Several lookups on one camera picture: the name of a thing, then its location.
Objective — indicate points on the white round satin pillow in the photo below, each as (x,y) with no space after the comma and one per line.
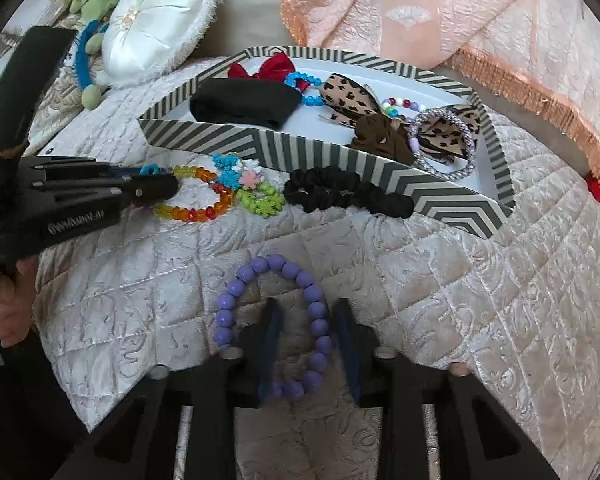
(155,25)

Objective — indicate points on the beige upholstered headboard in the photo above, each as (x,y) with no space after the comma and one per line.
(250,10)

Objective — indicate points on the small red object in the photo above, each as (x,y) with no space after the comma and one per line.
(595,187)

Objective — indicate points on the striped cardboard box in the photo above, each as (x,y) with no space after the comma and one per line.
(330,160)

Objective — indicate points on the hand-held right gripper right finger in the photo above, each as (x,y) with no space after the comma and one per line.
(347,355)

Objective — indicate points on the black scrunchie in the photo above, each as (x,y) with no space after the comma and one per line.
(330,190)

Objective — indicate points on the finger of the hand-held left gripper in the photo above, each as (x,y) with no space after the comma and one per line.
(155,187)
(122,172)

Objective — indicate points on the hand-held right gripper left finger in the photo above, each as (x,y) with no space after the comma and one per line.
(275,350)

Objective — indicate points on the peach fringed blanket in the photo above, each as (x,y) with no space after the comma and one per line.
(430,10)

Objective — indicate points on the black cloth headband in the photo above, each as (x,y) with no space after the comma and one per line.
(240,102)

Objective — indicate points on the red velvet bow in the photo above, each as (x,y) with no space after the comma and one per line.
(275,66)

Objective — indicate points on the person's left hand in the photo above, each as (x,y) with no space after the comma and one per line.
(15,310)

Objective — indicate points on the brown scrunchie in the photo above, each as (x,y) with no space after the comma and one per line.
(380,135)

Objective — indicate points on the leopard print ribbon bow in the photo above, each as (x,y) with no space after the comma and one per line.
(345,97)
(442,135)

